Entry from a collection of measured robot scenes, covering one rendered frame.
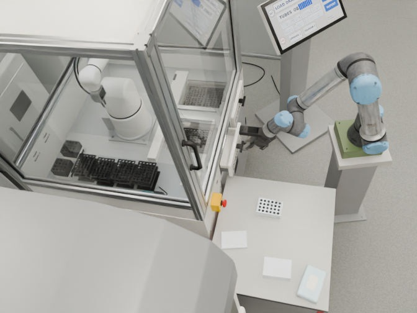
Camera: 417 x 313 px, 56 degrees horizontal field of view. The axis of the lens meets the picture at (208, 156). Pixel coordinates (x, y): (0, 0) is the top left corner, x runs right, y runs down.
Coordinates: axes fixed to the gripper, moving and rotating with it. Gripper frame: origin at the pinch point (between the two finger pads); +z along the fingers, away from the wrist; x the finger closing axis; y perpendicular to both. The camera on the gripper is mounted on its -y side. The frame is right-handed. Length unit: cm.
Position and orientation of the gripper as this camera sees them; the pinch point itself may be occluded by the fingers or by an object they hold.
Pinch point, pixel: (243, 145)
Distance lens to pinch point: 208.5
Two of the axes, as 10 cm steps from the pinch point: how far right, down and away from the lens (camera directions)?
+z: -4.4, 3.8, 8.1
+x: 2.2, -8.3, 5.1
